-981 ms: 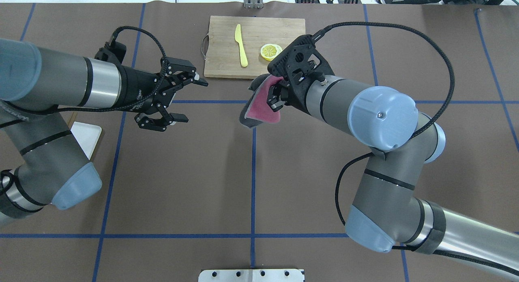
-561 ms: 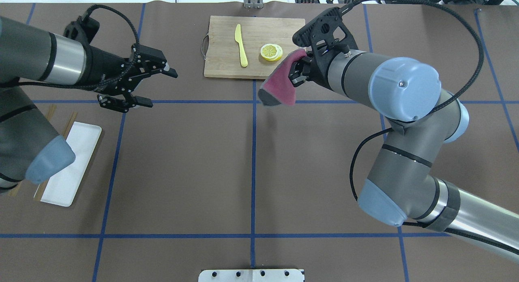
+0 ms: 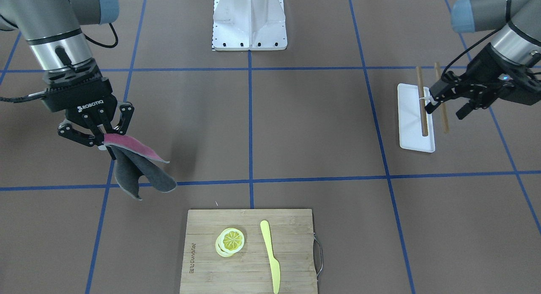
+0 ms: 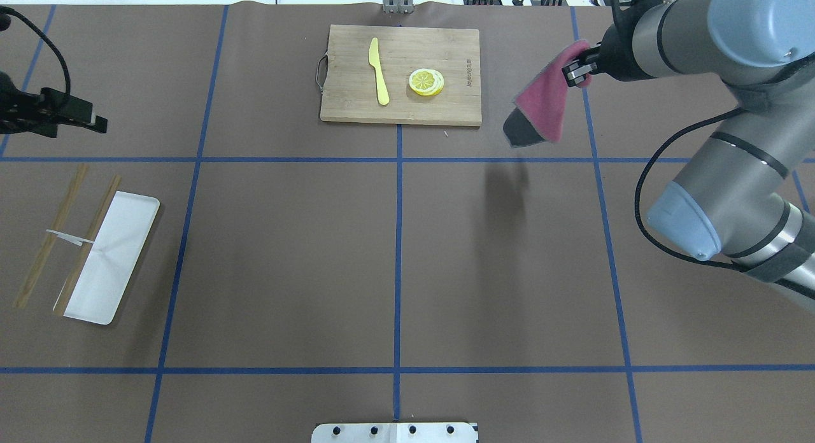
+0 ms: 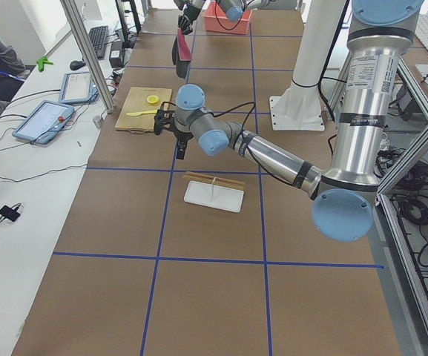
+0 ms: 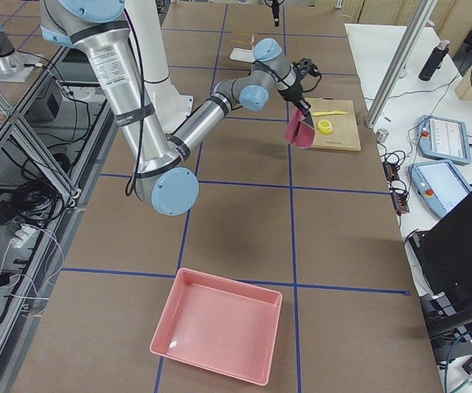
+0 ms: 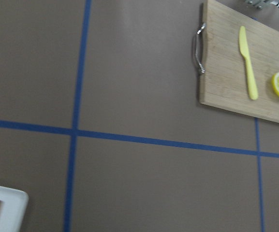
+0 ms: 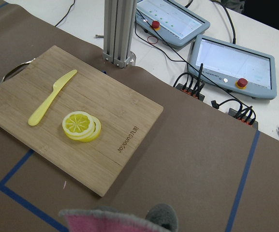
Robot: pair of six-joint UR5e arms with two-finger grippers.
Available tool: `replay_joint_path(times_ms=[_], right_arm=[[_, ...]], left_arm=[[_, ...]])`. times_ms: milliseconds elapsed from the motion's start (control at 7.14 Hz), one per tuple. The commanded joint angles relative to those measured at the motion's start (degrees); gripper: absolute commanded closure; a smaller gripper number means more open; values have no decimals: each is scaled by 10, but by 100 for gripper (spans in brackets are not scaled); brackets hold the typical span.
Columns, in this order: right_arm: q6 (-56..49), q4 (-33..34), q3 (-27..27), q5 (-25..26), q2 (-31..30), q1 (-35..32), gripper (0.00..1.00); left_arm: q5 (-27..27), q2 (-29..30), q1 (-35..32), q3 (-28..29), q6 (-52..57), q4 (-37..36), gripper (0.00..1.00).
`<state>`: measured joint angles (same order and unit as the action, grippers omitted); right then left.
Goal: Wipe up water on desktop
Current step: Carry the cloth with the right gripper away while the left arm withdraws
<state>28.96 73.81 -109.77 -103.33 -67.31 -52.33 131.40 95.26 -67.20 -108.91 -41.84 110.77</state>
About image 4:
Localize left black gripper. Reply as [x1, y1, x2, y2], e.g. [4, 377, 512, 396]
[1, 72, 108, 138]

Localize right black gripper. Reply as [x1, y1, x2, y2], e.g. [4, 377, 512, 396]
[562, 43, 603, 88]

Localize pink and grey cloth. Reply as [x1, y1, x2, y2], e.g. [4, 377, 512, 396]
[502, 39, 591, 148]

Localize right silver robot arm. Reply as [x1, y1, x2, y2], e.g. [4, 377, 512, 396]
[563, 0, 814, 311]

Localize wooden chopstick pair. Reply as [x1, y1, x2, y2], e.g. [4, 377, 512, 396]
[12, 164, 122, 316]

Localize yellow lemon slices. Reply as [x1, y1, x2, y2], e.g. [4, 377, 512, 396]
[408, 68, 445, 97]

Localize bamboo cutting board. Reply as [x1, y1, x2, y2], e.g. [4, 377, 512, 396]
[320, 24, 483, 127]

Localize white rectangular plate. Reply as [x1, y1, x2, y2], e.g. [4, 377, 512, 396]
[53, 191, 161, 326]

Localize yellow plastic knife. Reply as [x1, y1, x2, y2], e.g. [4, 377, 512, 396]
[367, 37, 390, 106]

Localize white mounting plate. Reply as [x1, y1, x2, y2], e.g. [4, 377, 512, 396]
[311, 422, 479, 442]

